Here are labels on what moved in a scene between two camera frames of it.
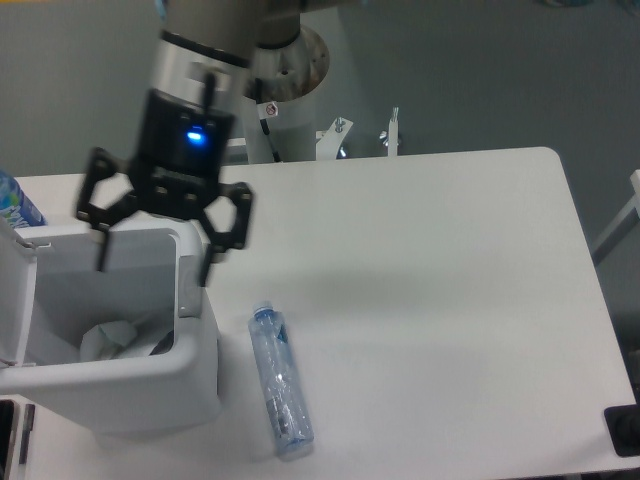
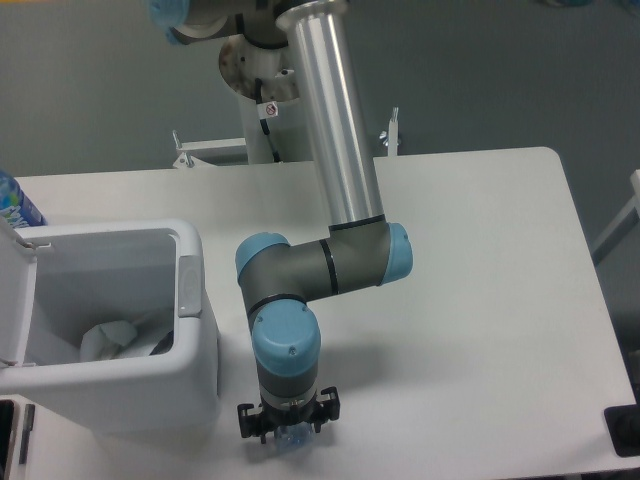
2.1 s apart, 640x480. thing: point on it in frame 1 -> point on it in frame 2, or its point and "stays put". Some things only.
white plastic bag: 102,341 stays put
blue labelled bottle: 15,206 stays put
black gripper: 178,174 -> 270,418
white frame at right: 621,226 stays put
